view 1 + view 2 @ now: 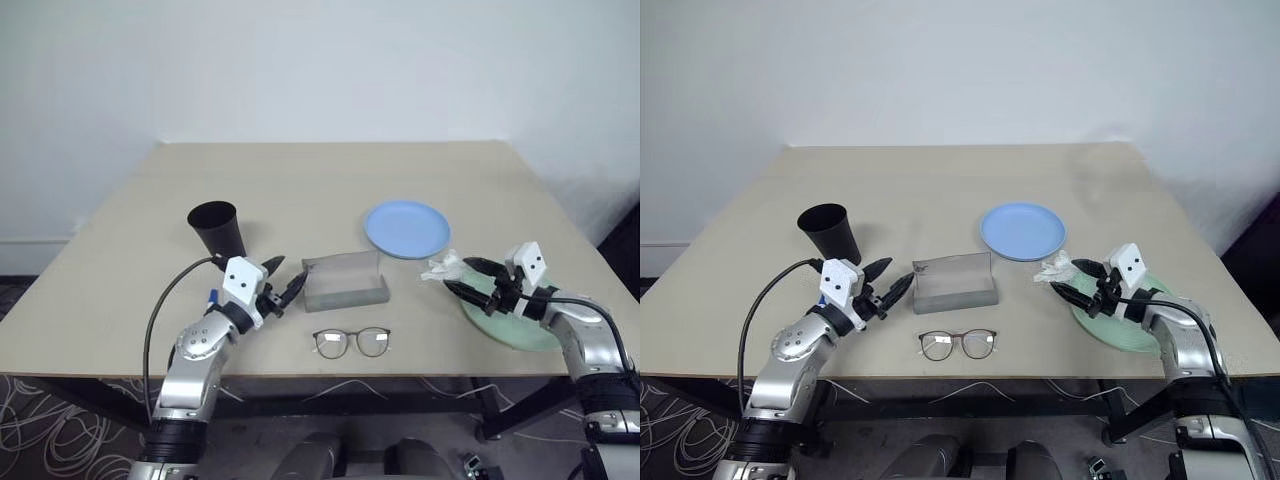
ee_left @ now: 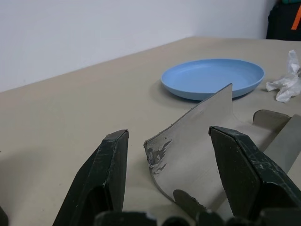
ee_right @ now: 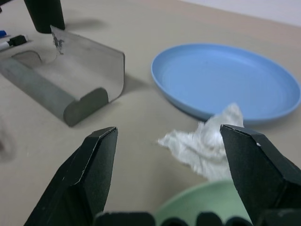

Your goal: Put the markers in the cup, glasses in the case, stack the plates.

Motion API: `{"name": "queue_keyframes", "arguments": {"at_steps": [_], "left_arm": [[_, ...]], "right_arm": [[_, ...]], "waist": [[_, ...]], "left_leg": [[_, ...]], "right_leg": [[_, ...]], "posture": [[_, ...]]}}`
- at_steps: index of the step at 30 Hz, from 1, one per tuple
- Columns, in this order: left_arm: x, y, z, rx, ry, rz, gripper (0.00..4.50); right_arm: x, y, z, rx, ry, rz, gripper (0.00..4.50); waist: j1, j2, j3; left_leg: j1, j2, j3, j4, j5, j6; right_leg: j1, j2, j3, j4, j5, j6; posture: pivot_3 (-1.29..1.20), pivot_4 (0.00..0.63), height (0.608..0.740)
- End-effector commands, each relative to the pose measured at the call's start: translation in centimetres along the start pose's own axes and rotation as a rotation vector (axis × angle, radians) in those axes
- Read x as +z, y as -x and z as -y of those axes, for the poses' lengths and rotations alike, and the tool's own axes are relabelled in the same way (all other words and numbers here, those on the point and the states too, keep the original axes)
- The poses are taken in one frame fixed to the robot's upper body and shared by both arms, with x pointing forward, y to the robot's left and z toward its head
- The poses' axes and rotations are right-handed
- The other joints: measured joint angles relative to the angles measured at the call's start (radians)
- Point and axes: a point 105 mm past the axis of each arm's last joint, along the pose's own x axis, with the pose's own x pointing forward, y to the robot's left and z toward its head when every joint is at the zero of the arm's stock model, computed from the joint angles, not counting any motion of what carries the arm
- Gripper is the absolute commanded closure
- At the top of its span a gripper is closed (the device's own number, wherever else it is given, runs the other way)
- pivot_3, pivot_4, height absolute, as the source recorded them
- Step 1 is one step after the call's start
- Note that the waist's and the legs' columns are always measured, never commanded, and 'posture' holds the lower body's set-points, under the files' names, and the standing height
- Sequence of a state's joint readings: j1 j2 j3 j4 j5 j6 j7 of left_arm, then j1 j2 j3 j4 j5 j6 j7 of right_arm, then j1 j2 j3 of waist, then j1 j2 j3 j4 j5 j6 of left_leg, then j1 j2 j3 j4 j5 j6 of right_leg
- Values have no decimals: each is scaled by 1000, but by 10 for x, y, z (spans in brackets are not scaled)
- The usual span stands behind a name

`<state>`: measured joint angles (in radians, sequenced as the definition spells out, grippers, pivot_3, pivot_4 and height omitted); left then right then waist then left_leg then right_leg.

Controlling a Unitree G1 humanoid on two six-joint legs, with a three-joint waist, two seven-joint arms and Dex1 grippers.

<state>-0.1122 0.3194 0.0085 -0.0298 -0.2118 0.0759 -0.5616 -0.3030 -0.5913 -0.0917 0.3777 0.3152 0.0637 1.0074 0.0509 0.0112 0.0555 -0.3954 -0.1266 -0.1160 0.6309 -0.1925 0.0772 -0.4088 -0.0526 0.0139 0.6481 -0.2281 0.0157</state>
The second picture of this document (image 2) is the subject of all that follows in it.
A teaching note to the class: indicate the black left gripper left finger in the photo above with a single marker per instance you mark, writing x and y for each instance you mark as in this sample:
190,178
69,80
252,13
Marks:
94,174

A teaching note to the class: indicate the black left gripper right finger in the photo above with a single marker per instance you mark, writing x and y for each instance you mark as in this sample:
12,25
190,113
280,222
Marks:
242,169

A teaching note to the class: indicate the grey curled sheet flap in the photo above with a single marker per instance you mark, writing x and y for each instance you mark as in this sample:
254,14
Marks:
192,146

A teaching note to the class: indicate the crumpled white tissue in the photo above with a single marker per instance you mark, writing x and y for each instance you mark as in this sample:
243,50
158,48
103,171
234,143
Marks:
287,86

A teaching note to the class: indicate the blue round plate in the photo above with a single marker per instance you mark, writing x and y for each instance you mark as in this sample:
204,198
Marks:
211,77

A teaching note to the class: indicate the black bag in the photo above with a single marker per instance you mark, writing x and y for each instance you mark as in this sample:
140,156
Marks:
279,23

